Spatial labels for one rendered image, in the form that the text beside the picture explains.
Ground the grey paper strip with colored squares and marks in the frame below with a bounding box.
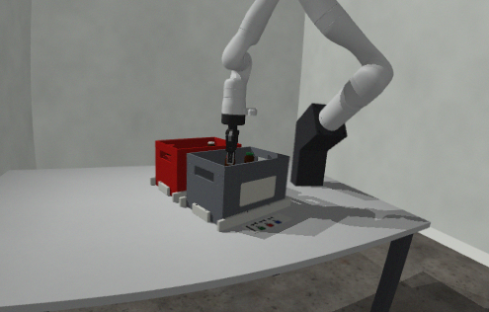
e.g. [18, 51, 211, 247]
[243, 213, 291, 234]

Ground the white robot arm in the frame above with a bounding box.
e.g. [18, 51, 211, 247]
[222, 0, 393, 130]

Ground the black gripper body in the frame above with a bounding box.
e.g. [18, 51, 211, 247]
[221, 114, 246, 136]

